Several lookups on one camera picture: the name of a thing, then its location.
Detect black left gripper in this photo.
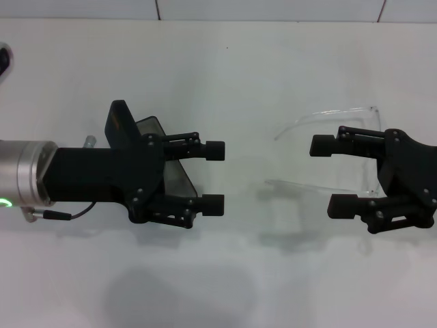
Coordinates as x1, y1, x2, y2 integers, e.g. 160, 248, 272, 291
42, 133, 168, 225

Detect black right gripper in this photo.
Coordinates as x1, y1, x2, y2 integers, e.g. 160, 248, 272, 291
309, 125, 437, 235

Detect black glasses case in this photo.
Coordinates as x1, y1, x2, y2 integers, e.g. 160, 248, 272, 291
104, 99, 199, 206

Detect clear transparent glasses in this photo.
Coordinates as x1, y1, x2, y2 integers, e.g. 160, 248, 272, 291
264, 105, 386, 200

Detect black cable with metal connector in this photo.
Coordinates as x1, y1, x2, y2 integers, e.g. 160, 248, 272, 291
20, 201, 100, 223

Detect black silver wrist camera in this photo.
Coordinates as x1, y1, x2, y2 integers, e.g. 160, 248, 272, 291
0, 41, 15, 82

